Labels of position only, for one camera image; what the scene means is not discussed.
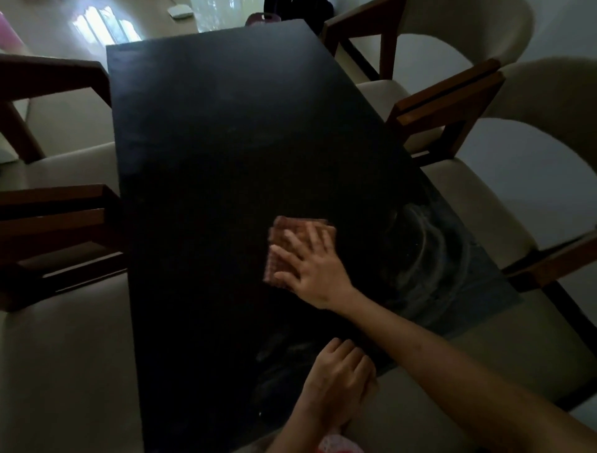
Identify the person's right hand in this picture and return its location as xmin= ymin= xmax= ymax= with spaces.
xmin=269 ymin=222 xmax=355 ymax=311

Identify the person's left hand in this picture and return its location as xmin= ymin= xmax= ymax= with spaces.
xmin=298 ymin=337 xmax=379 ymax=435

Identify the brown checkered cleaning cloth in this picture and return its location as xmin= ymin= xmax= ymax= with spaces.
xmin=262 ymin=215 xmax=338 ymax=290

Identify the beige cushioned wooden chair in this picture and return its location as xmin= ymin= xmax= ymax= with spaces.
xmin=322 ymin=0 xmax=535 ymax=164
xmin=0 ymin=54 xmax=120 ymax=190
xmin=0 ymin=184 xmax=141 ymax=453
xmin=387 ymin=55 xmax=597 ymax=411

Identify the person's right forearm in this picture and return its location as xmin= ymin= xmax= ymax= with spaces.
xmin=335 ymin=284 xmax=597 ymax=453

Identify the person's red garment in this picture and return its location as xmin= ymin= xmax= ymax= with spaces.
xmin=317 ymin=434 xmax=364 ymax=453

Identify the black dining table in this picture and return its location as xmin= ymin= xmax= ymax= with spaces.
xmin=106 ymin=19 xmax=523 ymax=453

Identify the black backpack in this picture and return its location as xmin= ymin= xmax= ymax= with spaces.
xmin=263 ymin=0 xmax=335 ymax=34

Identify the pink plastic pitcher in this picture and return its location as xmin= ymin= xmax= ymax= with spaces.
xmin=0 ymin=11 xmax=24 ymax=52

